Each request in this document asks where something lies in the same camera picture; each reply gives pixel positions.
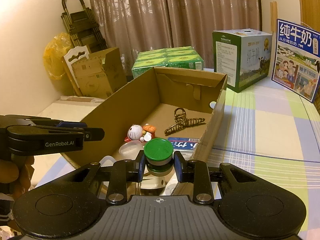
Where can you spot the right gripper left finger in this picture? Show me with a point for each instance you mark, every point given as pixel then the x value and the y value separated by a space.
pixel 120 174

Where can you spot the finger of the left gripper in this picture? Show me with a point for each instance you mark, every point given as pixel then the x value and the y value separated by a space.
pixel 50 133
pixel 44 121

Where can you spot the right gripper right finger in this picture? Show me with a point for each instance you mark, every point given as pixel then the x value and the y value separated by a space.
pixel 195 172

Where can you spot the white round container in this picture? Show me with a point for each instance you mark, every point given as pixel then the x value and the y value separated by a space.
pixel 130 149

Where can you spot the green lid small jar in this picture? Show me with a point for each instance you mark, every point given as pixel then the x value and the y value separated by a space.
pixel 159 156

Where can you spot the Doraemon figure toy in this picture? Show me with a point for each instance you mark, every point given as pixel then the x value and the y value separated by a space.
pixel 141 133

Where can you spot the tortoiseshell hair claw clip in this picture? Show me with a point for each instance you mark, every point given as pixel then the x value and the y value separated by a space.
pixel 182 122

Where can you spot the silver TP-LINK panel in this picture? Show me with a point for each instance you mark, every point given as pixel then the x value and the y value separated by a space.
pixel 157 186

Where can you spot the person left hand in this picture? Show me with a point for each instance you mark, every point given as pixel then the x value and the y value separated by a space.
pixel 21 178

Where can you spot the blue card pack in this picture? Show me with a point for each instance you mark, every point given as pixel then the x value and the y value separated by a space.
pixel 183 144

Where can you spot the folded cardboard boxes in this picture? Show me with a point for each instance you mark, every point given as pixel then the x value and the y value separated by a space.
pixel 98 74

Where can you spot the open cardboard box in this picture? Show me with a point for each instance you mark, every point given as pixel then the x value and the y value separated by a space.
pixel 152 99

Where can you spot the yellow plastic bag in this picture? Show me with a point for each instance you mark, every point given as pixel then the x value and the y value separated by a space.
pixel 53 52

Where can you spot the checked table cloth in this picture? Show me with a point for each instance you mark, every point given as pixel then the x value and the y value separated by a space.
pixel 273 133

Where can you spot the black folding step ladder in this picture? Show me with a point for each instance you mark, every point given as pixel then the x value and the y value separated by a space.
pixel 83 28

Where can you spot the green drink carton pack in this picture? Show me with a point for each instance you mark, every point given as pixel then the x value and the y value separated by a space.
pixel 178 57

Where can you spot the brown curtain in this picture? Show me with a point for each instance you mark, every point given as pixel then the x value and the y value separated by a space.
pixel 140 25

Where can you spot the green white milk box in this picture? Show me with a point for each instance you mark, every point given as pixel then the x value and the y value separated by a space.
pixel 244 55

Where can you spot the blue milk carton box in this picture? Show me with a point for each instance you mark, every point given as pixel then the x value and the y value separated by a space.
pixel 296 63

